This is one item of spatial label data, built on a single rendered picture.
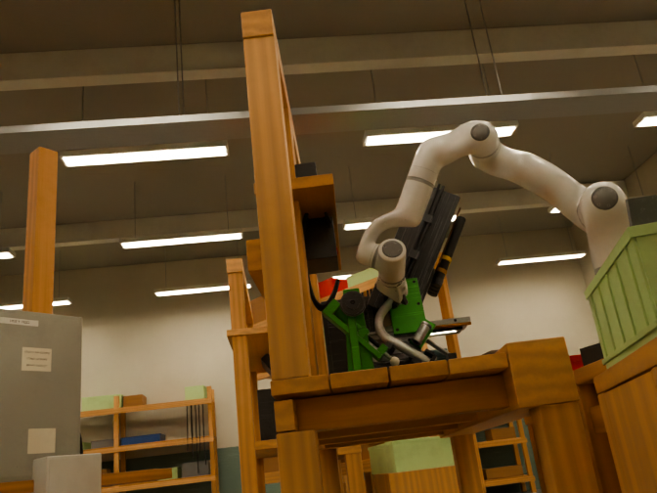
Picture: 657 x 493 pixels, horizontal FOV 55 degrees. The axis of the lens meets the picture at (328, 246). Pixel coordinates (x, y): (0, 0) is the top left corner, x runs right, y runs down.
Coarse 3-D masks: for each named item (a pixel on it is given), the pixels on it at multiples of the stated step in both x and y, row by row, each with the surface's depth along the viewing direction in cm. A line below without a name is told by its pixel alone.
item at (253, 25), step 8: (248, 16) 182; (256, 16) 182; (264, 16) 182; (272, 16) 184; (248, 24) 181; (256, 24) 181; (264, 24) 181; (272, 24) 181; (248, 32) 180; (256, 32) 180; (264, 32) 180; (272, 32) 180; (280, 56) 202; (280, 64) 196; (280, 72) 198; (288, 104) 226; (296, 144) 254; (296, 152) 247; (296, 160) 254
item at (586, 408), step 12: (588, 384) 173; (588, 396) 172; (588, 408) 171; (588, 420) 170; (600, 420) 164; (588, 432) 169; (600, 432) 165; (588, 444) 170; (600, 444) 168; (600, 456) 167; (612, 456) 167; (600, 468) 166; (612, 468) 166; (600, 480) 165; (612, 480) 165; (600, 492) 165; (612, 492) 164
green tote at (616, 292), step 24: (624, 240) 99; (648, 240) 95; (624, 264) 102; (648, 264) 94; (600, 288) 121; (624, 288) 105; (648, 288) 93; (600, 312) 124; (624, 312) 108; (648, 312) 94; (600, 336) 126; (624, 336) 110; (648, 336) 97
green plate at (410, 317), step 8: (408, 280) 223; (416, 280) 222; (408, 288) 221; (416, 288) 221; (408, 296) 219; (416, 296) 219; (408, 304) 217; (416, 304) 217; (392, 312) 216; (400, 312) 216; (408, 312) 216; (416, 312) 215; (392, 320) 214; (400, 320) 214; (408, 320) 214; (416, 320) 214; (400, 328) 212; (408, 328) 212; (416, 328) 212
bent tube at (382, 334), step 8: (384, 304) 214; (400, 304) 217; (376, 312) 214; (384, 312) 213; (376, 320) 211; (376, 328) 210; (384, 336) 207; (392, 336) 208; (400, 344) 205; (408, 352) 204; (416, 352) 203; (424, 360) 202
